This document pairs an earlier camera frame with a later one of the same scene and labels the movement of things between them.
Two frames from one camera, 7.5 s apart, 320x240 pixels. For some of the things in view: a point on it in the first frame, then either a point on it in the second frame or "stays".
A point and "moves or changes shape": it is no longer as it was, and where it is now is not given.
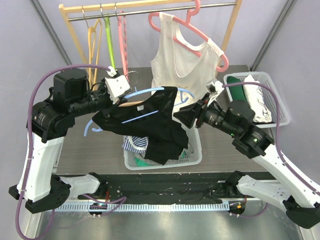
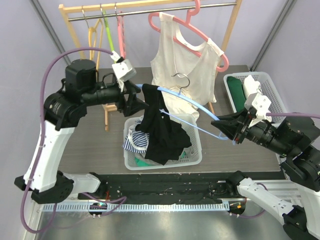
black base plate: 190,186 stays
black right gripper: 198,116 to 242,129
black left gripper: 111,104 to 133,104
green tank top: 140,163 stays
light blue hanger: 181,91 to 176,92
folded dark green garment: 237,91 stays
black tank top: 152,118 moves or changes shape
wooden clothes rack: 86,11 stays
